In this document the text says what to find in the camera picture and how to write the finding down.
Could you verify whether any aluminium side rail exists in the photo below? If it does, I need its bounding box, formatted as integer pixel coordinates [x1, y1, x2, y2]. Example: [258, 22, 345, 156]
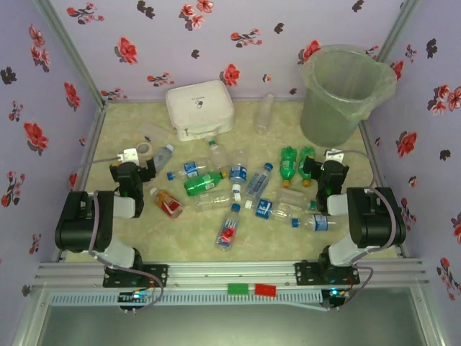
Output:
[359, 120, 410, 259]
[53, 102, 108, 262]

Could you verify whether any grey translucent plastic bin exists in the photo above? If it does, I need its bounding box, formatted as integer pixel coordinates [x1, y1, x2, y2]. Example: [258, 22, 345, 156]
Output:
[300, 45, 397, 148]

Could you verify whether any patterned blue-label bottle blue cap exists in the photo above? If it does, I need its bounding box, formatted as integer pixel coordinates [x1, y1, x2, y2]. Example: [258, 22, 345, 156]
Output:
[246, 162, 274, 200]

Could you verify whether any green soda bottle orange cap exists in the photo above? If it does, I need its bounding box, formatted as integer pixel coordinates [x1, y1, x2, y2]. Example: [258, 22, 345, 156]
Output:
[279, 146, 298, 189]
[297, 146, 318, 188]

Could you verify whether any blue-label bottle white cap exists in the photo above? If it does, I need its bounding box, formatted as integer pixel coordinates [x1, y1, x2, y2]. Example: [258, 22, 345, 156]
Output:
[228, 151, 250, 194]
[244, 197, 300, 226]

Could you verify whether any white slotted cable duct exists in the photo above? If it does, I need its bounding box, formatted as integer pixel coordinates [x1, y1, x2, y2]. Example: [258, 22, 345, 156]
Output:
[48, 290, 322, 308]

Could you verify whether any black controller board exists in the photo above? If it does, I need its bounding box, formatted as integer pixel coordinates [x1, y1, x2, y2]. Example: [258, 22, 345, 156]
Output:
[117, 289, 154, 314]
[321, 287, 351, 313]

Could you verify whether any clear blue-label bottle blue cap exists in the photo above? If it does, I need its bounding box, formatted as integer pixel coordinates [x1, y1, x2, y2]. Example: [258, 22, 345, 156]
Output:
[290, 213, 341, 232]

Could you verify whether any green plastic bin liner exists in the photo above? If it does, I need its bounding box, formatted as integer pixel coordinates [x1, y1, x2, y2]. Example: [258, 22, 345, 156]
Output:
[297, 43, 398, 122]

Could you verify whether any green labelled bottle yellow cap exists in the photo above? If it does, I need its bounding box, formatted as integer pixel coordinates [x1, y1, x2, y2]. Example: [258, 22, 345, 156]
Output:
[183, 169, 230, 198]

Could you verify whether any aluminium front rail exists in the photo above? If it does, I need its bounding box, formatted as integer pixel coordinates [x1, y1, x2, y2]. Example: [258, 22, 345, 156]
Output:
[35, 259, 428, 289]

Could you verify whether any Fiji water bottle blue cap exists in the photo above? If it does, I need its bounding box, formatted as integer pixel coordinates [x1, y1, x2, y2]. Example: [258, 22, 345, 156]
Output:
[215, 203, 241, 252]

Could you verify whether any clear unlabelled plastic bottle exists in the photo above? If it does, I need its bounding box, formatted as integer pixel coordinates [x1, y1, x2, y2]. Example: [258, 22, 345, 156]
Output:
[254, 92, 277, 135]

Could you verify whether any red block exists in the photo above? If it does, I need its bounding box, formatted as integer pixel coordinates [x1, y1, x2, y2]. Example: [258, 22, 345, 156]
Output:
[254, 283, 277, 297]

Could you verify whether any orange drink bottle white cap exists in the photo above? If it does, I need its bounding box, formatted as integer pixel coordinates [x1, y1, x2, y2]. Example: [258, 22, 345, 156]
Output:
[149, 187, 184, 220]

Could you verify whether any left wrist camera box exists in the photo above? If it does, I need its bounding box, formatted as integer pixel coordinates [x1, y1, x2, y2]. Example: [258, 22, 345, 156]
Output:
[118, 148, 140, 165]

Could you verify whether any white zip fabric case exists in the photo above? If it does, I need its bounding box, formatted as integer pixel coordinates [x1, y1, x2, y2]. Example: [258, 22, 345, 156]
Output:
[165, 79, 236, 142]

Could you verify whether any grey left arm cable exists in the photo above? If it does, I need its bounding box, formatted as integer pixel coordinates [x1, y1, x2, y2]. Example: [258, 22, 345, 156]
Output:
[66, 156, 165, 313]

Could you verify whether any aluminium frame post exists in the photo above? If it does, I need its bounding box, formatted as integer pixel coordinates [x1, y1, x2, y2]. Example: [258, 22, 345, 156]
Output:
[34, 0, 108, 109]
[375, 0, 421, 62]

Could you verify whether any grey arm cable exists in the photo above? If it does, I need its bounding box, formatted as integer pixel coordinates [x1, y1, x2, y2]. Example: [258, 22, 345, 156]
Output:
[326, 149, 397, 313]
[66, 156, 165, 313]

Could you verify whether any grey right arm cable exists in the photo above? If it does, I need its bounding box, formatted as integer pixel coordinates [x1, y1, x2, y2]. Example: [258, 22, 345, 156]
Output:
[326, 149, 397, 313]

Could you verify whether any clear bottle white cap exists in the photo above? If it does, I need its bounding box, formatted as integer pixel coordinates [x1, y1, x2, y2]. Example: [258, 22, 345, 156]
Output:
[194, 189, 243, 213]

